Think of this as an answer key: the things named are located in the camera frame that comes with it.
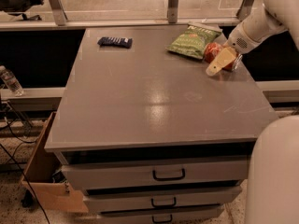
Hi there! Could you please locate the brown cardboard box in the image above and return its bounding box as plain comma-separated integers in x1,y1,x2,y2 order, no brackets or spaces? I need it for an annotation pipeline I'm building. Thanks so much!
21,112,88,213

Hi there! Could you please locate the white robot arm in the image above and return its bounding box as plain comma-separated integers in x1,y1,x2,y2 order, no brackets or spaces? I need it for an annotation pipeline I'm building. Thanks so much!
206,0,299,224

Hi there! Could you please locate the grey metal window frame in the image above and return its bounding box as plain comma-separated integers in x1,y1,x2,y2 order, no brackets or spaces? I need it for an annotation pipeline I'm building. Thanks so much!
0,0,262,31

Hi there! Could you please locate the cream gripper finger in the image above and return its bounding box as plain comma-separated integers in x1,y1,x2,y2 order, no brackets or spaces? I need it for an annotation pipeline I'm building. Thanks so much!
206,47,237,77

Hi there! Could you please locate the green jalapeno chip bag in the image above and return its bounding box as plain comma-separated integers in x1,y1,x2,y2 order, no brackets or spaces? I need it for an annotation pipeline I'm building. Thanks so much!
166,22,222,60

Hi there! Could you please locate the black floor cable left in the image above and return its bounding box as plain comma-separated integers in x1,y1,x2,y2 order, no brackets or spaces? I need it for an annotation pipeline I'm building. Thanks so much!
0,100,51,224

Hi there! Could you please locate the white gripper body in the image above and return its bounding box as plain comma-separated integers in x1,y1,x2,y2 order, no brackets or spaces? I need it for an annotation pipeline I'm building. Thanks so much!
223,22,262,54

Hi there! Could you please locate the dark blue snack packet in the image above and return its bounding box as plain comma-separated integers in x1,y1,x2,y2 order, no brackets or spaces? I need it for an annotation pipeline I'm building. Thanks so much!
97,36,133,49

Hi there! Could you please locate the grey top drawer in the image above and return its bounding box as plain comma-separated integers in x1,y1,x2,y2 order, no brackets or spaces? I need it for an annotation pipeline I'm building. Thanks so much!
63,156,249,190

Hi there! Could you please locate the grey middle drawer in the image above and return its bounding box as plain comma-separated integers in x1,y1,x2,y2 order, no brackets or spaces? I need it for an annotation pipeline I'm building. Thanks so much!
83,186,242,213

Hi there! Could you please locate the grey drawer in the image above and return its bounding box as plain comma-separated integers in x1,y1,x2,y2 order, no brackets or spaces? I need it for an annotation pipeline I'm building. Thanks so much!
83,186,242,213
99,204,223,224
63,156,249,190

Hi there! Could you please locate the clear plastic water bottle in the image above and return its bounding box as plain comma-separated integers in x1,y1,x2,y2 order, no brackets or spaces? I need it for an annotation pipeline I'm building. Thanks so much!
0,65,24,96

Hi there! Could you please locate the red coke can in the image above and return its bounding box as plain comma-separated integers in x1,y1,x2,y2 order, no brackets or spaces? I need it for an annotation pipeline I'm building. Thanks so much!
204,42,242,71

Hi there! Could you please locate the grey bottom drawer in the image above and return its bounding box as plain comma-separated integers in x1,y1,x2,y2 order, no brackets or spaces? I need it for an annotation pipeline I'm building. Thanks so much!
99,204,223,224

